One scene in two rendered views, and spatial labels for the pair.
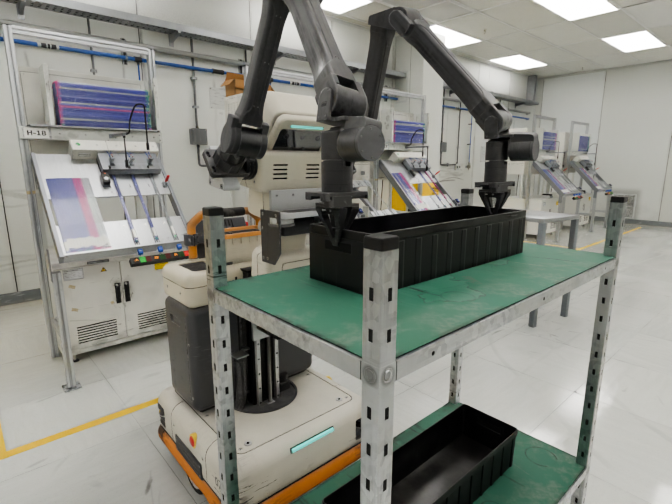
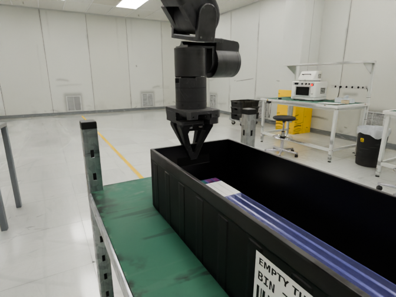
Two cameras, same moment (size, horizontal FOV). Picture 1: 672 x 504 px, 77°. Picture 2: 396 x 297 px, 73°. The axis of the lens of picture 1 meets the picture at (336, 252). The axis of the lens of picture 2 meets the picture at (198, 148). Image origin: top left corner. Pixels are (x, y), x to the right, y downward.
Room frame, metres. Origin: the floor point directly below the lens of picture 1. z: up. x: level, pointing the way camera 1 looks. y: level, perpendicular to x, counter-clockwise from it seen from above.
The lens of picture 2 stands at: (1.03, 0.06, 1.19)
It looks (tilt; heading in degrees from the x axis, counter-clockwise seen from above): 15 degrees down; 283
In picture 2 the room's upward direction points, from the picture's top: straight up
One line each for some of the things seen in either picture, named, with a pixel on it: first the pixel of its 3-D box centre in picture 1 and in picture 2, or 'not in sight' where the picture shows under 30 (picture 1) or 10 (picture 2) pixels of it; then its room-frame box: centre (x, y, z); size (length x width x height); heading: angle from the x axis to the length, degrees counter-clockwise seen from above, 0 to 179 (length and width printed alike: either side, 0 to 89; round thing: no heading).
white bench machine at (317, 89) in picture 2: not in sight; (309, 85); (0.23, -4.67, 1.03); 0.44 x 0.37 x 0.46; 138
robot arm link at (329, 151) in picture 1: (338, 146); not in sight; (0.77, -0.01, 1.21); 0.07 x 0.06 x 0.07; 34
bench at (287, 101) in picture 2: not in sight; (306, 124); (0.21, -4.62, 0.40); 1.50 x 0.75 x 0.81; 132
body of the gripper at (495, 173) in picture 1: (495, 174); (191, 97); (1.15, -0.43, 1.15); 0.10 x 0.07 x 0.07; 131
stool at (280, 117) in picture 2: not in sight; (281, 135); (0.65, -4.11, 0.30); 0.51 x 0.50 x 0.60; 88
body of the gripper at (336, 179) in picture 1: (337, 181); not in sight; (0.78, 0.00, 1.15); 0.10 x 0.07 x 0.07; 132
